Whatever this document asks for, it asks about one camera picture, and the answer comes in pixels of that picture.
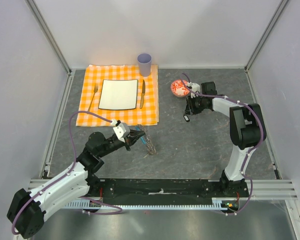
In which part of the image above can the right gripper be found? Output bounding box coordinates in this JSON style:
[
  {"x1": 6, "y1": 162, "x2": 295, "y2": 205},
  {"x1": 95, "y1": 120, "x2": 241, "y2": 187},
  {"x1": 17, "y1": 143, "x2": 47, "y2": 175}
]
[{"x1": 184, "y1": 94, "x2": 206, "y2": 116}]

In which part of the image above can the black key tag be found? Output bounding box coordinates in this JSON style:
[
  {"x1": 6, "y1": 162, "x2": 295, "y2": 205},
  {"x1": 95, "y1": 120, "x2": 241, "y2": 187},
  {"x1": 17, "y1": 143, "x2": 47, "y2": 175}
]
[{"x1": 183, "y1": 114, "x2": 190, "y2": 123}]

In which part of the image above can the chain of metal keyrings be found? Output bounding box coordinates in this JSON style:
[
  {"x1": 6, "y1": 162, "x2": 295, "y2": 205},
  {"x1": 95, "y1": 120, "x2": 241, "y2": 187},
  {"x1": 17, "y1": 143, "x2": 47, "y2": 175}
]
[{"x1": 136, "y1": 124, "x2": 158, "y2": 158}]

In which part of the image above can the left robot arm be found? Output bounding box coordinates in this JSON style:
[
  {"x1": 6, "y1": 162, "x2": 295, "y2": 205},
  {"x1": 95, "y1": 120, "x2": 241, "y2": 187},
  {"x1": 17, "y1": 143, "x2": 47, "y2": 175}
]
[{"x1": 7, "y1": 129, "x2": 146, "y2": 239}]

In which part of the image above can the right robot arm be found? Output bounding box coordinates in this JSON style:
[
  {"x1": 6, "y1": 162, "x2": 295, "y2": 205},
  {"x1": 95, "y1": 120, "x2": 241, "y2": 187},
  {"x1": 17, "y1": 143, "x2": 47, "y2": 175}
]
[{"x1": 181, "y1": 81, "x2": 267, "y2": 197}]

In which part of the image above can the red patterned bowl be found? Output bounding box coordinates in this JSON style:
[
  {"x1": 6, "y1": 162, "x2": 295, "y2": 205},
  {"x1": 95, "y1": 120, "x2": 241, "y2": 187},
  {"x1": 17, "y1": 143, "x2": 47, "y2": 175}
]
[{"x1": 170, "y1": 79, "x2": 190, "y2": 98}]

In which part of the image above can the orange checkered cloth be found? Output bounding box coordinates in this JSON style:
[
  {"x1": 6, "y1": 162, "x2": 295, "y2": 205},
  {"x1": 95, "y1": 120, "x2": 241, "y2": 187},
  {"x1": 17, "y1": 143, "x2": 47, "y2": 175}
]
[{"x1": 78, "y1": 65, "x2": 159, "y2": 126}]

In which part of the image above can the white square plate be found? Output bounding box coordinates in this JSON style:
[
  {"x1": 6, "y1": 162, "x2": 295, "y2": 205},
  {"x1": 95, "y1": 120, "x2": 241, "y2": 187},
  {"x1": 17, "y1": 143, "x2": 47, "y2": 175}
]
[{"x1": 98, "y1": 79, "x2": 138, "y2": 111}]

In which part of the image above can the gold knife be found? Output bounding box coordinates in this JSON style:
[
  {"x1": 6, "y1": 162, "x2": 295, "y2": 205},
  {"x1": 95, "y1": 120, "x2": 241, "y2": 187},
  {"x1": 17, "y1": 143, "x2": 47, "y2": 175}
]
[{"x1": 139, "y1": 79, "x2": 146, "y2": 109}]

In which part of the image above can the gold fork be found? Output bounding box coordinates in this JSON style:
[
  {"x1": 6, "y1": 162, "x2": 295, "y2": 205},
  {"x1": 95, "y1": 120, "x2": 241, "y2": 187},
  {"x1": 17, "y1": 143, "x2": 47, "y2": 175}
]
[{"x1": 87, "y1": 83, "x2": 99, "y2": 112}]

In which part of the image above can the lilac plastic cup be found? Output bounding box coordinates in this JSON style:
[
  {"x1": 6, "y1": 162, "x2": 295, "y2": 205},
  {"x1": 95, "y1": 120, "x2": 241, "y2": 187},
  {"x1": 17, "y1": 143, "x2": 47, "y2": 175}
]
[{"x1": 137, "y1": 53, "x2": 152, "y2": 77}]

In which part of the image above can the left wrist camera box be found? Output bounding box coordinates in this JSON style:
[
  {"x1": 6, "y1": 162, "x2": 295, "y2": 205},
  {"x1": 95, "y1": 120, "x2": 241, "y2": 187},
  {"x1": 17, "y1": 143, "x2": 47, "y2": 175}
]
[{"x1": 111, "y1": 120, "x2": 130, "y2": 142}]

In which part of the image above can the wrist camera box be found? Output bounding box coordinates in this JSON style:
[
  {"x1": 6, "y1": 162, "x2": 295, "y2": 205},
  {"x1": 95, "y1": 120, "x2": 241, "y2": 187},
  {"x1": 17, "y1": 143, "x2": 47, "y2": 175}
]
[
  {"x1": 187, "y1": 82, "x2": 201, "y2": 98},
  {"x1": 111, "y1": 120, "x2": 130, "y2": 142}
]

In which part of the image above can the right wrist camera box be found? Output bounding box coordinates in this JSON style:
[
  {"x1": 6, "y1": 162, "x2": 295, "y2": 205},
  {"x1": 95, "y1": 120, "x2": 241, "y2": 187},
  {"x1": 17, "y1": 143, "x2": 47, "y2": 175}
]
[{"x1": 187, "y1": 82, "x2": 201, "y2": 98}]

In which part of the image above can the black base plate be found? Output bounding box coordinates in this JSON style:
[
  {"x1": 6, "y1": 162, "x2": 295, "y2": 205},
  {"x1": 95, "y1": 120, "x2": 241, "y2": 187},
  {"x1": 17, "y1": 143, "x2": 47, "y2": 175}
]
[{"x1": 86, "y1": 178, "x2": 249, "y2": 200}]

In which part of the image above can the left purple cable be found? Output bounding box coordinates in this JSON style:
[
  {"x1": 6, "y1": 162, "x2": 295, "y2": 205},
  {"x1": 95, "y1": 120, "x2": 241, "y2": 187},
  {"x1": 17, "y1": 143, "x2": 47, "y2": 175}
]
[{"x1": 11, "y1": 111, "x2": 123, "y2": 235}]

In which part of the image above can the purple cable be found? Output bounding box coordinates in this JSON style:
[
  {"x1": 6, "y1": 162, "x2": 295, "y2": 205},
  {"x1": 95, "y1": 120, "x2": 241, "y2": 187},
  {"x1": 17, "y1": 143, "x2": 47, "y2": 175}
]
[
  {"x1": 181, "y1": 73, "x2": 263, "y2": 216},
  {"x1": 11, "y1": 111, "x2": 123, "y2": 235}
]

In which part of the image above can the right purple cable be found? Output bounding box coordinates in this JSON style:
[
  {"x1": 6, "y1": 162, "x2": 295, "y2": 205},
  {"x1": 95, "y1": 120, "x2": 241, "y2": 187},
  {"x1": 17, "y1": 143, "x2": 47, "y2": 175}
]
[{"x1": 181, "y1": 73, "x2": 263, "y2": 216}]

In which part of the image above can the slotted cable duct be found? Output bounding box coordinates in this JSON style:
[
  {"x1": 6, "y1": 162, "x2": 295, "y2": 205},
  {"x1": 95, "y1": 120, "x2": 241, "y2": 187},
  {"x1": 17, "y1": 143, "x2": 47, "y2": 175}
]
[{"x1": 63, "y1": 198, "x2": 234, "y2": 211}]

